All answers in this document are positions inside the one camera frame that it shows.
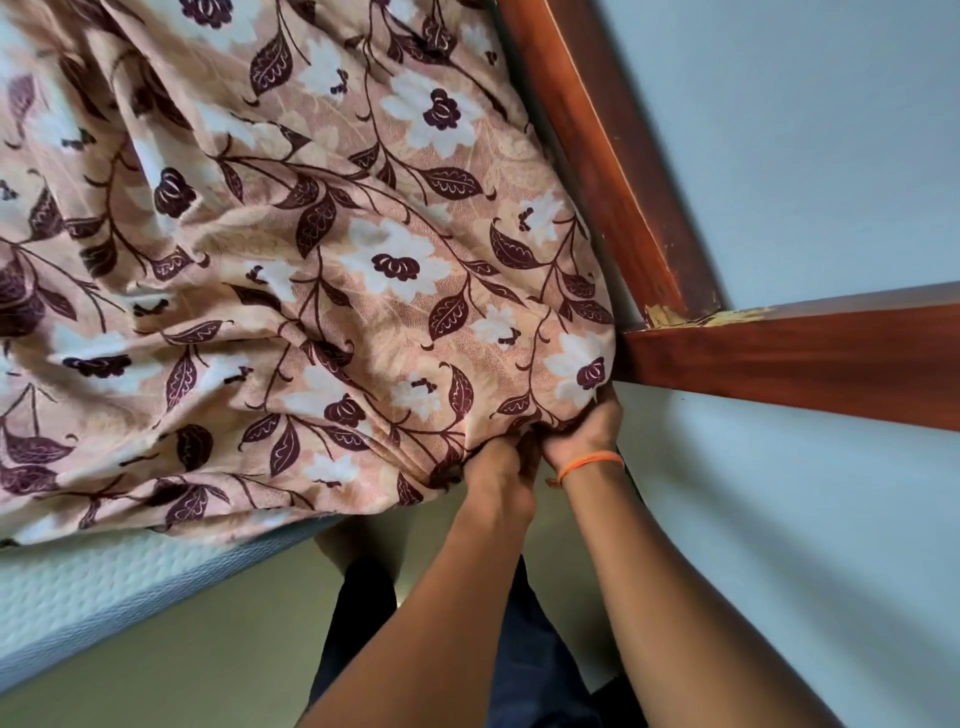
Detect person's left hand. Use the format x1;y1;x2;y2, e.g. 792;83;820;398
458;433;541;526

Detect person's right hand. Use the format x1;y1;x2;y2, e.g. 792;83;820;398
538;382;625;474

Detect brown wooden bed headboard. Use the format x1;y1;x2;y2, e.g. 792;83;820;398
494;0;960;433

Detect peach floral sheet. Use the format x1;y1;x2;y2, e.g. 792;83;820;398
0;0;620;553

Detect white honeycomb mattress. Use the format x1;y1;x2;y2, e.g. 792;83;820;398
0;517;346;691

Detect person's right forearm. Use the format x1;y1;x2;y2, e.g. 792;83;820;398
562;464;845;728

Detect person's left forearm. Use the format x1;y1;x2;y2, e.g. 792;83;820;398
296;502;538;728

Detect person's dark trousers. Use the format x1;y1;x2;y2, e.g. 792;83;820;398
307;554;650;728

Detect orange wrist band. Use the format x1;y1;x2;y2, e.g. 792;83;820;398
545;449;628;489

